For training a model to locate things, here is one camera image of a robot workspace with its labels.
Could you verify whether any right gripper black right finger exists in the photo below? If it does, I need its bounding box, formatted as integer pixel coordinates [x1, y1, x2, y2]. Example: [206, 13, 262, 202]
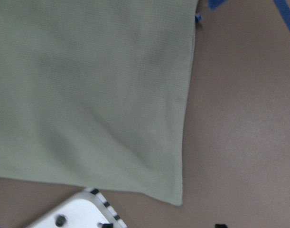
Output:
[215, 224, 227, 228]

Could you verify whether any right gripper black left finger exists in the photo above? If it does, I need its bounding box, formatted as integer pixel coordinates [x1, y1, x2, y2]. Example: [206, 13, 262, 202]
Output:
[101, 223, 113, 228]

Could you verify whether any olive green long-sleeve shirt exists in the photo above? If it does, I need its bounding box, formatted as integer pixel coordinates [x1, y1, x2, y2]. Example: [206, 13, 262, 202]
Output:
[0, 0, 197, 206]

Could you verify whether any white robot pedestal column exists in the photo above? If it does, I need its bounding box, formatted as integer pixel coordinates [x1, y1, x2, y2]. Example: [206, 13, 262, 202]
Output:
[27, 188, 127, 228]

